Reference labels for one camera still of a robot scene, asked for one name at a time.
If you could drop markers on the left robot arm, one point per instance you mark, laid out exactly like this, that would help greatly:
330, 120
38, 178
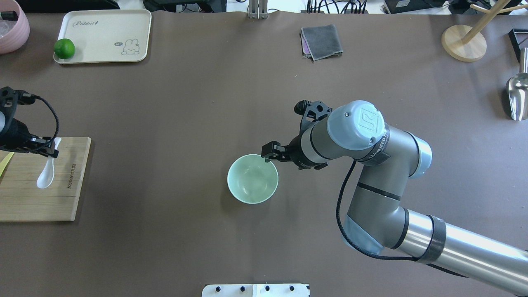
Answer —
57, 123

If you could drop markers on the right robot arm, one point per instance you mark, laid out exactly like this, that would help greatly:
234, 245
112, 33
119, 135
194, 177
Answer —
369, 213

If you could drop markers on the light green bowl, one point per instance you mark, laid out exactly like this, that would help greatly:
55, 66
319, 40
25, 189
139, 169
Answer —
252, 180

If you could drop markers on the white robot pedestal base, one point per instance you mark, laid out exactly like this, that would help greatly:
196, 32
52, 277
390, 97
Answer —
257, 290

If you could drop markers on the yellow plastic knife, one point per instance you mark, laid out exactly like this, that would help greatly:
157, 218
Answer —
4, 162

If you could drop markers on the pink ice bowl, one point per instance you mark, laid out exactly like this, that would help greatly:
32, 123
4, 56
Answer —
14, 34

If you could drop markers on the aluminium frame post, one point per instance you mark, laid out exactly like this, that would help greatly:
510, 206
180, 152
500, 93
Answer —
257, 9

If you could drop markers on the grey folded cloth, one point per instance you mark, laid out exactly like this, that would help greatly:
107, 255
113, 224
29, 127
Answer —
323, 41

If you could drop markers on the bamboo cutting board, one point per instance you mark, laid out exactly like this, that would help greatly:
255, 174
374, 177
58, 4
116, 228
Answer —
22, 201

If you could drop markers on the green lime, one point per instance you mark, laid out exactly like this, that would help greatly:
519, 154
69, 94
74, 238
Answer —
64, 48

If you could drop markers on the wooden stand with round base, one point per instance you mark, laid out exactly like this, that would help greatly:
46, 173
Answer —
466, 43

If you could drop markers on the metal scoop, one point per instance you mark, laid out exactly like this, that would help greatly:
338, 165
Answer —
517, 90

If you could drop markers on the pink cloth under grey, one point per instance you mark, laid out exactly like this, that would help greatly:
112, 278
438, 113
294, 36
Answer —
305, 49

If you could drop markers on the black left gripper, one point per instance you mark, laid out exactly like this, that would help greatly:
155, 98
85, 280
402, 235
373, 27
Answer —
13, 131

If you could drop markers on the cream rabbit tray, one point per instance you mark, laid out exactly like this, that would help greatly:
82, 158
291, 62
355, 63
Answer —
105, 36

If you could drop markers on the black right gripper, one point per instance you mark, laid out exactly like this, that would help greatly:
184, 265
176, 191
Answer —
298, 154

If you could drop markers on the white ceramic spoon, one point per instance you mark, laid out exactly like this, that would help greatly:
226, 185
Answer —
46, 177

